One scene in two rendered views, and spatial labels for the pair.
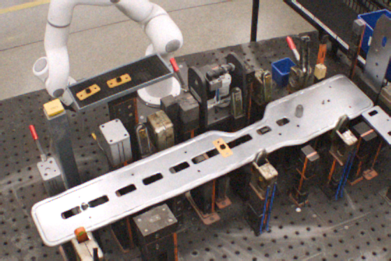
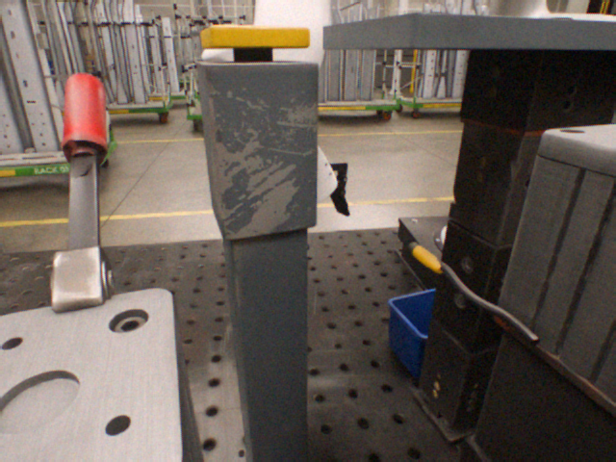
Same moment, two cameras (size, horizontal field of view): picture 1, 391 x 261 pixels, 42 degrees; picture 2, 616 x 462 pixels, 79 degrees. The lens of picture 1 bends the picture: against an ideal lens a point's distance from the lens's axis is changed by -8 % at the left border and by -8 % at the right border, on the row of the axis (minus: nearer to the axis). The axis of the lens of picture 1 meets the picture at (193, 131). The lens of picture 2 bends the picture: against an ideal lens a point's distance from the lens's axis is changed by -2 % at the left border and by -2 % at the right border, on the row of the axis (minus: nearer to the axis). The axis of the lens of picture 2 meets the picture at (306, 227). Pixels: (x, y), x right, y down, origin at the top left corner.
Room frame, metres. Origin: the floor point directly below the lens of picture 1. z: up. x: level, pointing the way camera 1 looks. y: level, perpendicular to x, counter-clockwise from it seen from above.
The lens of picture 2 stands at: (1.06, 0.41, 1.15)
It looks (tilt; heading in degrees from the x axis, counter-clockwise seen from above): 25 degrees down; 10
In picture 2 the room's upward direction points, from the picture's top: straight up
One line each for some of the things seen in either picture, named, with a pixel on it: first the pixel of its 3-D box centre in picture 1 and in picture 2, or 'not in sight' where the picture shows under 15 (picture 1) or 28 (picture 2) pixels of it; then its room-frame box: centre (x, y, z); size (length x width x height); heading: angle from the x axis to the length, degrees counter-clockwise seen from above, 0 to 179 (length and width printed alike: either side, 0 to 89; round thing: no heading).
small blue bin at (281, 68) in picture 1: (284, 72); not in sight; (1.96, -0.44, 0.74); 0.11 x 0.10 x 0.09; 119
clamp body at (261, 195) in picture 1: (260, 197); not in sight; (1.15, -0.24, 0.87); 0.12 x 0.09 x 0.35; 29
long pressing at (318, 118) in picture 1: (218, 152); not in sight; (1.25, -0.09, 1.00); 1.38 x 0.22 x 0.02; 119
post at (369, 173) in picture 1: (373, 147); not in sight; (1.40, -0.74, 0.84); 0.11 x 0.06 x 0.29; 29
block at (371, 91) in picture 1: (363, 109); not in sight; (1.61, -0.74, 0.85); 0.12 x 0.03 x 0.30; 29
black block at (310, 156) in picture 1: (304, 177); not in sight; (1.25, -0.42, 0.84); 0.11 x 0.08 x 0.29; 29
